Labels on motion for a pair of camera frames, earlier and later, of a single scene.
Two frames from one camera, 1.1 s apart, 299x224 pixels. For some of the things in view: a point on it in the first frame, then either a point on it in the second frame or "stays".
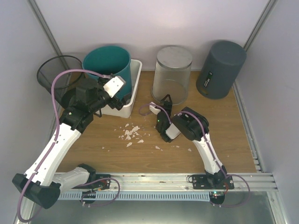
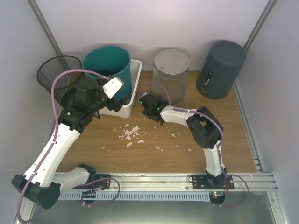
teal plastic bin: x=110 y=59 stays
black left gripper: x=114 y=103 stays
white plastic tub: x=126 y=111 stays
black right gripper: x=169 y=104 to x=161 y=99
